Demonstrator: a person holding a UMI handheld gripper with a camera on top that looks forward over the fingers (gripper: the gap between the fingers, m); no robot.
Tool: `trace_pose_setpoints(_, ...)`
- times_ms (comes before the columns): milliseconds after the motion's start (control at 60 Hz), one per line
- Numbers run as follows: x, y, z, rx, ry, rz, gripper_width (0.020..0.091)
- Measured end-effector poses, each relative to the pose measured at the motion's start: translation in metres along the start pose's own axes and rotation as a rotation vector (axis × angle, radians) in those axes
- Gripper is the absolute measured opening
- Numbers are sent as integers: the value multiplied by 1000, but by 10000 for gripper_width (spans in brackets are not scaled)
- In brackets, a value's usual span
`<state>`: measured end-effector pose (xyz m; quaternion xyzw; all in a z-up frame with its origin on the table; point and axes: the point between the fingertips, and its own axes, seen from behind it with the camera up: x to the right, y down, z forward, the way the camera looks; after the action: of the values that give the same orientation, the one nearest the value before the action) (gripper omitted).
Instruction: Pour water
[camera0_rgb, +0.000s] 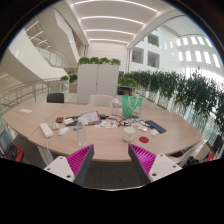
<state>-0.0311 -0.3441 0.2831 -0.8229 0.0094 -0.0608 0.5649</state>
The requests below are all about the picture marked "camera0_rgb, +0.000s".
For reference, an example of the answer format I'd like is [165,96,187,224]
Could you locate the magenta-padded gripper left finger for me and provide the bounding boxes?
[43,143,95,187]

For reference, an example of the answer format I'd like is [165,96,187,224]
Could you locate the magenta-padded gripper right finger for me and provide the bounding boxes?
[127,143,184,185]

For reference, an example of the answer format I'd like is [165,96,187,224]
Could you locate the clear plastic water bottle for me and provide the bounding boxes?
[75,117,88,148]

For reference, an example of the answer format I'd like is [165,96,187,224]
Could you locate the white cup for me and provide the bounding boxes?
[122,126,137,143]

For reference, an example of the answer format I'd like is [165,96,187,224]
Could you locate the white computer mouse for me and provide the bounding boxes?
[57,126,71,137]

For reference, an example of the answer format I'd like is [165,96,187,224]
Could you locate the dark blue keyboard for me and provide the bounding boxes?
[145,119,167,134]

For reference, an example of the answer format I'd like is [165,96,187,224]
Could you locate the small white box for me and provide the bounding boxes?
[63,117,75,126]

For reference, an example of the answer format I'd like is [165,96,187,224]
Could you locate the white chair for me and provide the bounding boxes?
[169,143,209,168]
[89,94,114,108]

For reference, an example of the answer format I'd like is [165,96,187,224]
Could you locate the open notebook with paper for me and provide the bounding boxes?
[78,110,102,126]

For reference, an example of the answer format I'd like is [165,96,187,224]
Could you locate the colourful sticker sheet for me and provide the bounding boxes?
[94,119,118,130]

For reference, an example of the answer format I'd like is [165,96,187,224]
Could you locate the white power strip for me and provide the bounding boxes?
[39,122,55,154]

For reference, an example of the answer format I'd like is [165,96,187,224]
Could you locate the green tote bag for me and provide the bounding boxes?
[121,95,144,118]

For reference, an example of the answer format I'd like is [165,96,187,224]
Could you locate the clear lidded tumbler bottle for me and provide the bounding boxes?
[110,97,120,118]

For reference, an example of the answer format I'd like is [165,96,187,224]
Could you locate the red black chair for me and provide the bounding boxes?
[0,128,25,163]

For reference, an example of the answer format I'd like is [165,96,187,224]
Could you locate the white paper sheet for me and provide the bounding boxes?
[18,108,34,115]

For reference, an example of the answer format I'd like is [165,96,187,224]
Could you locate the brown planter with plants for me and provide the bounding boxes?
[59,74,78,94]

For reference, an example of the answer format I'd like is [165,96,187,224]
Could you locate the white cabinet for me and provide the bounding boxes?
[76,63,120,104]

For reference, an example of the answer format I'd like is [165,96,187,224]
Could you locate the row of green hedge plants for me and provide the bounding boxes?
[118,69,224,134]

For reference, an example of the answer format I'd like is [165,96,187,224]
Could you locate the wooden handrail glass railing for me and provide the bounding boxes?
[0,78,63,109]

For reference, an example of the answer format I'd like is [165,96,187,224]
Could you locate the green plants atop cabinet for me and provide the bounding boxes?
[77,56,122,66]

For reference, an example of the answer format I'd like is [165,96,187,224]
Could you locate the ceiling light strips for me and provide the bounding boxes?
[73,0,158,45]

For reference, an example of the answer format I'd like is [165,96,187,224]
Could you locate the black cable tangle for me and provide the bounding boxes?
[114,114,148,128]

